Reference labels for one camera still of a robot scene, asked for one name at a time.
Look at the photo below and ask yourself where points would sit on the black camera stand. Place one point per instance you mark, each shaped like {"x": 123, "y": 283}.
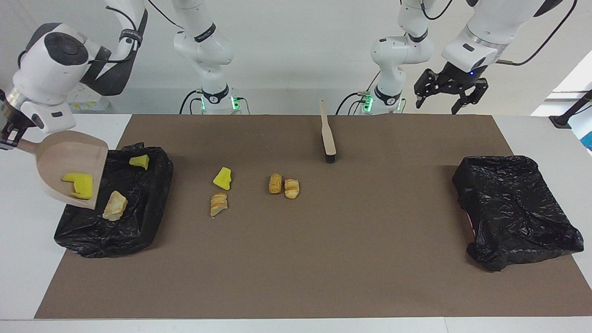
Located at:
{"x": 566, "y": 118}

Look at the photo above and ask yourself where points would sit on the brown table mat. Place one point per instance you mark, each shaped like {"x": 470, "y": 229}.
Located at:
{"x": 277, "y": 286}

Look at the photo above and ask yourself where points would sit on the beige plastic dustpan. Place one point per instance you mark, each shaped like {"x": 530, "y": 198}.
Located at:
{"x": 64, "y": 157}

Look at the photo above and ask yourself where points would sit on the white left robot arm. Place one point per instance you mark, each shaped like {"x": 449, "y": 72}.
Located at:
{"x": 400, "y": 51}

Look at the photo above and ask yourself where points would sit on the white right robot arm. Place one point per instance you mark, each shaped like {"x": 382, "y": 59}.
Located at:
{"x": 51, "y": 69}

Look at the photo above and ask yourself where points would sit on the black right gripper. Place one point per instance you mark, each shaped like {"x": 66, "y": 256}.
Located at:
{"x": 10, "y": 121}

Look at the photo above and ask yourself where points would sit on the blue object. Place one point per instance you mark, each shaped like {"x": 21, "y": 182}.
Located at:
{"x": 588, "y": 141}

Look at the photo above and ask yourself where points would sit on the green and yellow sponge piece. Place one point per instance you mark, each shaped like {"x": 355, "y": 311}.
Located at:
{"x": 138, "y": 162}

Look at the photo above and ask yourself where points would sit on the yellow sponge wedge piece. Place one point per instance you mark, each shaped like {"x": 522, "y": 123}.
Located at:
{"x": 223, "y": 179}

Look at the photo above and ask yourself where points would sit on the white wall socket boxes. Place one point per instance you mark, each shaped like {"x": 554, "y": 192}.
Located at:
{"x": 88, "y": 104}

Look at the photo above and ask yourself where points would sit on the beige brush with black bristles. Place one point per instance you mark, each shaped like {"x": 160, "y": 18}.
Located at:
{"x": 328, "y": 138}

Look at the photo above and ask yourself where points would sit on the striped croissant bread piece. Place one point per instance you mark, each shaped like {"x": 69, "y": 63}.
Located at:
{"x": 114, "y": 206}
{"x": 292, "y": 188}
{"x": 218, "y": 205}

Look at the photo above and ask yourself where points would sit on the brown bread roll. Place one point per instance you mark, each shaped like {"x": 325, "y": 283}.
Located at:
{"x": 275, "y": 183}

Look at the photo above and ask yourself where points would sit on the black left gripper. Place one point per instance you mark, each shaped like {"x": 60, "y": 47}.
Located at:
{"x": 455, "y": 76}

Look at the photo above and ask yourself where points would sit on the black bag lined bin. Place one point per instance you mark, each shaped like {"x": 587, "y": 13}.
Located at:
{"x": 513, "y": 208}
{"x": 138, "y": 217}

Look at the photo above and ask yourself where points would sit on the notched yellow sponge piece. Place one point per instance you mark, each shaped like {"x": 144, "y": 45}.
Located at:
{"x": 81, "y": 187}

